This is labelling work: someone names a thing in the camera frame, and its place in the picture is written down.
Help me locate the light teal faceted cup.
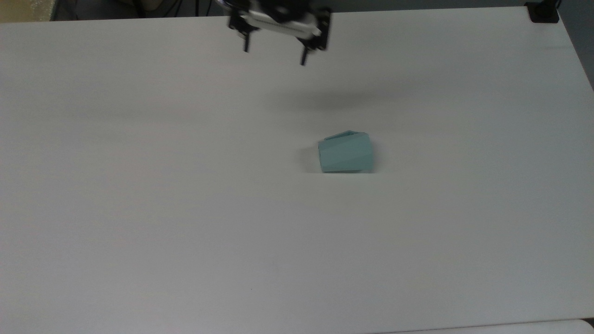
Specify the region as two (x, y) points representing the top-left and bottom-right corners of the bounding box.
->
(317, 130), (375, 174)

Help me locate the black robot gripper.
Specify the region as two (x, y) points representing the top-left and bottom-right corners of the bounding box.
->
(218, 0), (333, 66)

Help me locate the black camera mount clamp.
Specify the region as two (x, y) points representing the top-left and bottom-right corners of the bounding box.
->
(525, 0), (561, 24)

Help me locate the yellow-brown cardboard box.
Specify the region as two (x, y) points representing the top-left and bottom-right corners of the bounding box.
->
(0, 0), (53, 23)

